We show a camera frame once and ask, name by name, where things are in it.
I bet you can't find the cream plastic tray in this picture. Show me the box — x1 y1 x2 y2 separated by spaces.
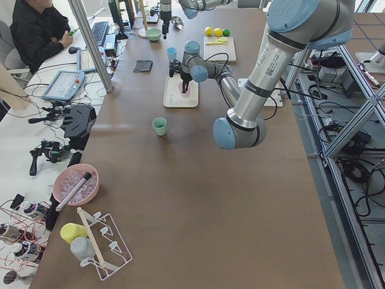
163 75 199 108

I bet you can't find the seated person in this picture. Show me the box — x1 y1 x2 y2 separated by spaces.
10 0 73 74

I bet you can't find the black monitor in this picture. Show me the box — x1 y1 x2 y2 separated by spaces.
108 0 135 40

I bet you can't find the green lime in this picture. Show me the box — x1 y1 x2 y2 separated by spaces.
223 29 230 37

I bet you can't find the mint green cup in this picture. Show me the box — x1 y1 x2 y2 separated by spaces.
152 117 167 136

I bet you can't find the grey cup on rack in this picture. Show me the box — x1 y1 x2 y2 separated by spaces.
70 237 96 261

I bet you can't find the pink cup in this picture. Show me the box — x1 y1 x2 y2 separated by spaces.
178 82 192 98

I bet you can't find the yellow cup on rack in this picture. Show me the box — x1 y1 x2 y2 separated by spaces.
60 223 87 244

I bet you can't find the light blue cup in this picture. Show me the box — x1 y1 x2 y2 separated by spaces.
166 47 177 63

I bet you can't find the teach pendant tablet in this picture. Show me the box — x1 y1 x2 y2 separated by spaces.
42 70 85 101

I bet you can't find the mint green bowl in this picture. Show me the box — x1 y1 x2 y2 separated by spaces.
146 28 162 42

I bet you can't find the yellow lemon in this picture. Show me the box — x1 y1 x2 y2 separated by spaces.
213 28 223 37
205 26 213 37

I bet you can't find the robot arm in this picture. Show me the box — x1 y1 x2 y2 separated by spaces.
159 0 232 39
169 1 355 150

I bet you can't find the white wire cup rack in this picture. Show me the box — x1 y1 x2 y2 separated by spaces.
77 207 134 281

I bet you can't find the metal muddler tool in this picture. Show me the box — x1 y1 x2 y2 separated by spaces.
55 172 92 212

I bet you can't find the yellow plastic knife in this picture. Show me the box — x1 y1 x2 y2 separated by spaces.
205 42 227 45

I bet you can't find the yellow lemon left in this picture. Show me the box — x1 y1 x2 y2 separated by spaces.
213 28 223 37

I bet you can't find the aluminium frame post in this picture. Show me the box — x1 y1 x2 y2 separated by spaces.
68 0 113 93

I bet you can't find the grey folded cloth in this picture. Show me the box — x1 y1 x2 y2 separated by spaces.
133 60 153 72

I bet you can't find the wooden cutting board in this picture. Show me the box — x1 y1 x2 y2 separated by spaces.
203 36 237 63

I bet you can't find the metal ice scoop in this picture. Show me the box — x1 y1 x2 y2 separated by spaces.
171 16 184 30

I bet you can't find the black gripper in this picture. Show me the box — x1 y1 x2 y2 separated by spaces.
169 59 190 92
150 5 171 39

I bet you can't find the yellow lemon right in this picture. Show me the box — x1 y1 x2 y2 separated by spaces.
205 26 213 37

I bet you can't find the pink bowl with ice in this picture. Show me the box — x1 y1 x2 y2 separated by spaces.
53 164 100 207

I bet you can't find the black keyboard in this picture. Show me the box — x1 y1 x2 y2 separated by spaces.
91 21 109 46

